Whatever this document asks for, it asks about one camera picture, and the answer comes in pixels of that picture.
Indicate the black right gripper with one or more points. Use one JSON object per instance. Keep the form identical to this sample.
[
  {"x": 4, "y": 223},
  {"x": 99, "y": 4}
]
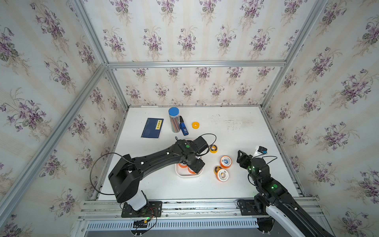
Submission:
[{"x": 247, "y": 158}]

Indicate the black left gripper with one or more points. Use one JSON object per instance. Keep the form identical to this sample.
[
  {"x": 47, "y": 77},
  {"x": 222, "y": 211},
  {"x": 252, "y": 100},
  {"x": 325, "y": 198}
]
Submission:
[{"x": 197, "y": 168}]

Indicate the white plastic storage box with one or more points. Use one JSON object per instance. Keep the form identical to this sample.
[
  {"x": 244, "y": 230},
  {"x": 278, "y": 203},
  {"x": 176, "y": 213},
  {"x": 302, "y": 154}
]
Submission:
[{"x": 183, "y": 174}]

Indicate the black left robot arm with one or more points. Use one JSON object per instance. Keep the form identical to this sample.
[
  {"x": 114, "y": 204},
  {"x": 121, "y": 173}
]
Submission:
[{"x": 126, "y": 175}]

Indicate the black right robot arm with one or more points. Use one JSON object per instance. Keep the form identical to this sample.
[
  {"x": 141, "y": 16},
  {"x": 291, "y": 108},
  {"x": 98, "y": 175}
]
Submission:
[{"x": 274, "y": 200}]

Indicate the blue-centred orange tape roll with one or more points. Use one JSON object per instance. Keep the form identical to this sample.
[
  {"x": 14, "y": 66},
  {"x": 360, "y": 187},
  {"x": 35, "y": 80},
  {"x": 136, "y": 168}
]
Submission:
[{"x": 225, "y": 162}]

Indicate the small yellow-black tape roll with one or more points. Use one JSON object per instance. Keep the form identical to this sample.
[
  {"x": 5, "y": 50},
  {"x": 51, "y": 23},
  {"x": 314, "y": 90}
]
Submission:
[
  {"x": 216, "y": 169},
  {"x": 213, "y": 149}
]

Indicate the yellow tape roll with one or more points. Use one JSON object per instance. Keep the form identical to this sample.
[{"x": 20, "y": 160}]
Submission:
[{"x": 195, "y": 125}]

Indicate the blue stapler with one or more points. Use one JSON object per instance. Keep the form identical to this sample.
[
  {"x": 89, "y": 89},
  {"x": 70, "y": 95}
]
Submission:
[{"x": 183, "y": 126}]

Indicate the dark blue book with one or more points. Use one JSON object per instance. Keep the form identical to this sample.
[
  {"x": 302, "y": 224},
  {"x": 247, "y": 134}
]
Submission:
[{"x": 152, "y": 128}]

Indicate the blue-lidded pencil tube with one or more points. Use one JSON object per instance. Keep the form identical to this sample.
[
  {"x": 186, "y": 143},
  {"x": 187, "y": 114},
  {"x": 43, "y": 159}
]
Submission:
[{"x": 174, "y": 119}]

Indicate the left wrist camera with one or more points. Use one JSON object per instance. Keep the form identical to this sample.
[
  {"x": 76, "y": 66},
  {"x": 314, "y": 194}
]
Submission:
[{"x": 200, "y": 145}]

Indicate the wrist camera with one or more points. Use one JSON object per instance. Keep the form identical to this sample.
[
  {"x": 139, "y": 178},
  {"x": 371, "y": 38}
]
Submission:
[
  {"x": 261, "y": 151},
  {"x": 200, "y": 145}
]

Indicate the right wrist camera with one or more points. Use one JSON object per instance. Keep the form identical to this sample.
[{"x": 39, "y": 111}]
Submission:
[{"x": 261, "y": 151}]

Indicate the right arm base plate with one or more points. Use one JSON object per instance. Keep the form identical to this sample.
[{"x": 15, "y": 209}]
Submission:
[{"x": 252, "y": 207}]

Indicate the aluminium front rail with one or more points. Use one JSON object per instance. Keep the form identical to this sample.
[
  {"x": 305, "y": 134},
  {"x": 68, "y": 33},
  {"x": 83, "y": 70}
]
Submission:
[{"x": 170, "y": 209}]

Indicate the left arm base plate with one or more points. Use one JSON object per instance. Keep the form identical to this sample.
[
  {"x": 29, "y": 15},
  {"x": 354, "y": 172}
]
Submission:
[{"x": 145, "y": 209}]

